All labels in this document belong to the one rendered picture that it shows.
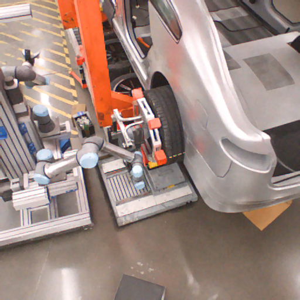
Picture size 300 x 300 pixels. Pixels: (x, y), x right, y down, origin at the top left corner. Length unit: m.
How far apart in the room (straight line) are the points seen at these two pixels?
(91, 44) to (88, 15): 0.24
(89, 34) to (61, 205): 1.58
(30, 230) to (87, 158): 1.20
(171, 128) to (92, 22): 0.99
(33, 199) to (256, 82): 2.12
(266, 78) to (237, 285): 1.84
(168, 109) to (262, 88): 0.93
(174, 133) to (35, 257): 1.73
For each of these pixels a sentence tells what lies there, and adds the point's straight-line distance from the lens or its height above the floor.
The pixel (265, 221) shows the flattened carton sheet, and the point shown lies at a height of 0.01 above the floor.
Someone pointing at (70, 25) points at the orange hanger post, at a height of 0.57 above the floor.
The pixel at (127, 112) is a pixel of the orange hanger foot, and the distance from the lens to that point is 3.32.
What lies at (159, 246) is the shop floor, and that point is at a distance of 3.23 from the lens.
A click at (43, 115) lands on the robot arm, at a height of 1.01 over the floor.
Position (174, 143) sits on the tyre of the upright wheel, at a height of 0.97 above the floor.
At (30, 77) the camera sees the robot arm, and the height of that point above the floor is 1.38.
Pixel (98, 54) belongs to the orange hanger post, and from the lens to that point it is 2.83.
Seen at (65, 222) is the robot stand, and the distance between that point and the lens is 3.19.
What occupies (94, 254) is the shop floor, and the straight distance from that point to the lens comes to 3.25.
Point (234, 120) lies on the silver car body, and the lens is 1.90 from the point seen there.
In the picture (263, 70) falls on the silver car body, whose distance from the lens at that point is 3.30.
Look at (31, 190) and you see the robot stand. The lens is 2.82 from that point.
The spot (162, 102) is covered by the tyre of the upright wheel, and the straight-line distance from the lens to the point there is 2.63.
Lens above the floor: 2.98
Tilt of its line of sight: 51 degrees down
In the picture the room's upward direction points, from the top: 1 degrees counter-clockwise
